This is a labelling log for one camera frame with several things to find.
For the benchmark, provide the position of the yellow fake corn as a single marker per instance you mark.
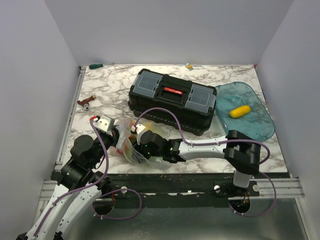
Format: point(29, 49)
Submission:
point(239, 111)

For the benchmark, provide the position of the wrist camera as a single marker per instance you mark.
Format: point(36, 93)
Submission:
point(103, 123)
point(139, 129)

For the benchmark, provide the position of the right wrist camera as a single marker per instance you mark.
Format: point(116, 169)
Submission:
point(139, 129)

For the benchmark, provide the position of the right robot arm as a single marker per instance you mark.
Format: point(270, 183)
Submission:
point(241, 151)

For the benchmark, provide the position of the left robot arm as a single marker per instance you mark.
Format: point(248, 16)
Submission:
point(78, 186)

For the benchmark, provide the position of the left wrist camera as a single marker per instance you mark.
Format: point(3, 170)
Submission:
point(103, 123)

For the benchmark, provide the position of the black plastic toolbox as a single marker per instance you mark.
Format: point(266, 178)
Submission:
point(173, 101)

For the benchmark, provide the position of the clear plastic bag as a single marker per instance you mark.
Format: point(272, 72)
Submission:
point(126, 146)

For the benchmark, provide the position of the blue transparent tray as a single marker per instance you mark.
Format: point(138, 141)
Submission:
point(257, 124)

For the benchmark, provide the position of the black metal base rail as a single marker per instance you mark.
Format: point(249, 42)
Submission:
point(186, 190)

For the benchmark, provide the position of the brown handled tool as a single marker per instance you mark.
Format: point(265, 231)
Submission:
point(85, 103)

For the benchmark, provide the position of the green handled screwdriver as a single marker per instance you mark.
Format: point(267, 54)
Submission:
point(99, 65)

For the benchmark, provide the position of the small yellow blue brush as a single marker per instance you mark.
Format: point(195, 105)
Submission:
point(189, 66)

